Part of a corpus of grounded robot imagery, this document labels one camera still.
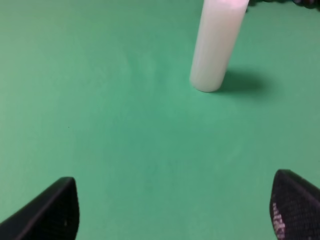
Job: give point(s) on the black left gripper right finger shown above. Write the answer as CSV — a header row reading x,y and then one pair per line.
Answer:
x,y
294,207

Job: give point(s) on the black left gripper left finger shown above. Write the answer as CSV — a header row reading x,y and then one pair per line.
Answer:
x,y
52,215

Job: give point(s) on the red artificial grape bunch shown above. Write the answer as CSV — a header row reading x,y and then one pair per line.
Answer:
x,y
309,4

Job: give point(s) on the white pillar candle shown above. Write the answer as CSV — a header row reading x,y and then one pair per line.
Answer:
x,y
219,26

